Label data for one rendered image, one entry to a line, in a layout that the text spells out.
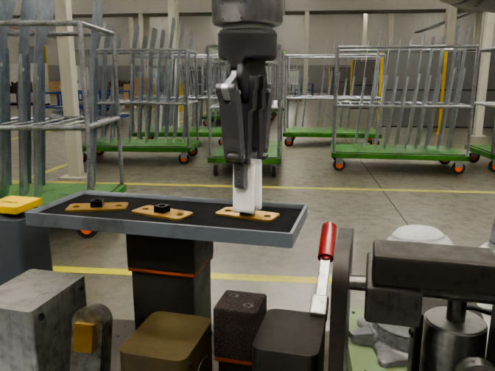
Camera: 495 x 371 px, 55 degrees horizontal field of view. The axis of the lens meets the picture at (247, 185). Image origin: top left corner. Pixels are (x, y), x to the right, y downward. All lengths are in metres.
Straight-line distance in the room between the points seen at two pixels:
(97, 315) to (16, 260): 0.29
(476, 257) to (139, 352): 0.33
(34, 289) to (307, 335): 0.31
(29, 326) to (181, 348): 0.16
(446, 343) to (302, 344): 0.14
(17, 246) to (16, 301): 0.22
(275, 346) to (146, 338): 0.13
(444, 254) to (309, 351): 0.16
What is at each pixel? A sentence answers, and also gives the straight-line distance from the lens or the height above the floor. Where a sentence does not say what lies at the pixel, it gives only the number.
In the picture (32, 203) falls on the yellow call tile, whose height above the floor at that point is 1.16.
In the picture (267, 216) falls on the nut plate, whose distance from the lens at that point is 0.65.
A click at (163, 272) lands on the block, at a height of 1.09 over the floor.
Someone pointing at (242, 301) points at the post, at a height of 1.10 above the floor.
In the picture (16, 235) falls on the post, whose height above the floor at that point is 1.12.
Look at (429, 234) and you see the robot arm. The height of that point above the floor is 1.03.
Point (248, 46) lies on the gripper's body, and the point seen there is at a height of 1.38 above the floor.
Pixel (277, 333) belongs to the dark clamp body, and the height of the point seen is 1.08.
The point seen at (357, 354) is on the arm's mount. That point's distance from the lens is 1.13.
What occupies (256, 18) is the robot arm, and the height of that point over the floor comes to 1.41.
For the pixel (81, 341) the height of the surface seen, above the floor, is 1.08.
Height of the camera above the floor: 1.35
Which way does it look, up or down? 13 degrees down
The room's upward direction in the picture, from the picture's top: straight up
